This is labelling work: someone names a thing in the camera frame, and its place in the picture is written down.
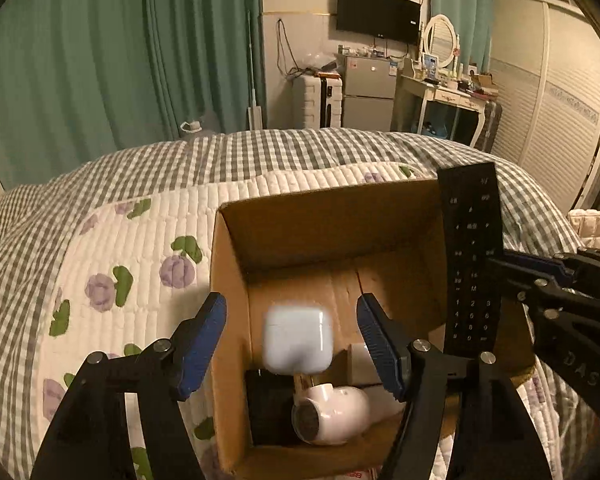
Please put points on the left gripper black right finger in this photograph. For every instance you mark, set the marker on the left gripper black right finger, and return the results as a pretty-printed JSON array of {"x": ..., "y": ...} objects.
[{"x": 494, "y": 435}]

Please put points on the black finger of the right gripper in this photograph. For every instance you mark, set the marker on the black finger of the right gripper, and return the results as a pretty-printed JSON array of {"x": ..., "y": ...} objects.
[{"x": 534, "y": 279}]

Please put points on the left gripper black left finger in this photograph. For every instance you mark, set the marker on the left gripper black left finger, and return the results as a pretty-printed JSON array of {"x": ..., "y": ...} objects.
[{"x": 88, "y": 437}]

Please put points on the black remote control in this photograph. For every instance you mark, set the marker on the black remote control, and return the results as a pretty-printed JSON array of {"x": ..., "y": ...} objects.
[{"x": 473, "y": 234}]

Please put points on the white hair dryer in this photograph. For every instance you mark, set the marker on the white hair dryer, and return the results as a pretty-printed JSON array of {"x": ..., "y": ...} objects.
[{"x": 329, "y": 415}]

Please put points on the light blue earbuds case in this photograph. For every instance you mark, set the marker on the light blue earbuds case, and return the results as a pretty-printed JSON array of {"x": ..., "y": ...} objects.
[{"x": 297, "y": 340}]

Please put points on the white puffy jacket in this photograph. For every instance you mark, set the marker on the white puffy jacket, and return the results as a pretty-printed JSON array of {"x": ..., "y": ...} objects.
[{"x": 586, "y": 223}]

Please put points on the grey checkered bedspread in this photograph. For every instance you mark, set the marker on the grey checkered bedspread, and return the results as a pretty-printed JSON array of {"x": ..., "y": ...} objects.
[{"x": 180, "y": 169}]

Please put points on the dark suitcase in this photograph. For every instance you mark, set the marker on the dark suitcase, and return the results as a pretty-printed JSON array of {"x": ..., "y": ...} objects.
[{"x": 492, "y": 118}]

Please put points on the white floral quilt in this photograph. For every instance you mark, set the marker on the white floral quilt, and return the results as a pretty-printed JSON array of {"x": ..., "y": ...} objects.
[{"x": 321, "y": 247}]

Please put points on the black small box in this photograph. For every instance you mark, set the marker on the black small box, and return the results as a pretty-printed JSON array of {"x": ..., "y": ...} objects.
[{"x": 270, "y": 399}]

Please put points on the white louvred wardrobe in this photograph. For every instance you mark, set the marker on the white louvred wardrobe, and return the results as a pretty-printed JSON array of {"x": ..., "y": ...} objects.
[{"x": 545, "y": 60}]

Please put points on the teal laundry basket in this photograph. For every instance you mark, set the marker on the teal laundry basket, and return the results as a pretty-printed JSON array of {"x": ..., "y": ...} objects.
[{"x": 436, "y": 129}]

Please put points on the brown cardboard box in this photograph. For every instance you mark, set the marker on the brown cardboard box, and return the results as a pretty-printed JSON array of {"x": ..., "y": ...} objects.
[{"x": 363, "y": 324}]

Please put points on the white dressing table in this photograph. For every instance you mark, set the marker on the white dressing table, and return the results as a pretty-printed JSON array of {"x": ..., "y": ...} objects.
[{"x": 434, "y": 93}]

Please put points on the white oval vanity mirror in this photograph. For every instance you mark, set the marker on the white oval vanity mirror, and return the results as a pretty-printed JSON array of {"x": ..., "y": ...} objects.
[{"x": 440, "y": 39}]

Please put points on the silver mini fridge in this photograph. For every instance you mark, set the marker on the silver mini fridge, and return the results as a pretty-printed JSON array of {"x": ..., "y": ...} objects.
[{"x": 369, "y": 88}]

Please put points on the white suitcase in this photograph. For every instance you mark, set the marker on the white suitcase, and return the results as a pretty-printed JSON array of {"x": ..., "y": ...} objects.
[{"x": 317, "y": 101}]

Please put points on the green curtain by window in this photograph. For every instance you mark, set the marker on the green curtain by window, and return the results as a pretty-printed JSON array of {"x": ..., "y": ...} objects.
[{"x": 473, "y": 21}]

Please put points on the clear water jug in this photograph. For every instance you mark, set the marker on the clear water jug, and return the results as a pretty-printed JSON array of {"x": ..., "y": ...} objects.
[{"x": 194, "y": 130}]

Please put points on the white flat mop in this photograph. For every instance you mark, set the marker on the white flat mop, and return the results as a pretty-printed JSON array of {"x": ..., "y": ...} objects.
[{"x": 255, "y": 115}]

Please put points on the black wall television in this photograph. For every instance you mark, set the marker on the black wall television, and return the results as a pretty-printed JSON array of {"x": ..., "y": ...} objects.
[{"x": 396, "y": 20}]

